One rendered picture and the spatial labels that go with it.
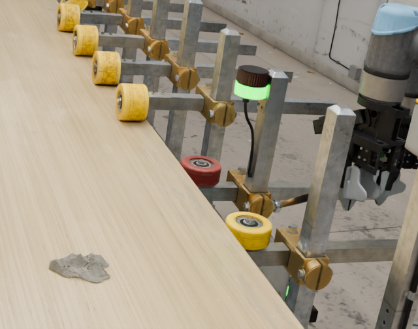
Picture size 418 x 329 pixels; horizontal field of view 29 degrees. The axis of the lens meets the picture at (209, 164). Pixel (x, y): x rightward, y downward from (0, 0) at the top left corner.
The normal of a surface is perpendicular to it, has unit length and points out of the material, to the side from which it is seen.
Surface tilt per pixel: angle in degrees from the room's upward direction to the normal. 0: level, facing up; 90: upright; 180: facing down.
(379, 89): 90
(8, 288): 0
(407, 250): 90
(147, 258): 0
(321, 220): 90
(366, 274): 0
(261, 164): 90
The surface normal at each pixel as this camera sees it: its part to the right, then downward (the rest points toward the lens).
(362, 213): 0.15, -0.92
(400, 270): -0.93, -0.01
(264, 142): 0.33, 0.40
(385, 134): -0.76, 0.13
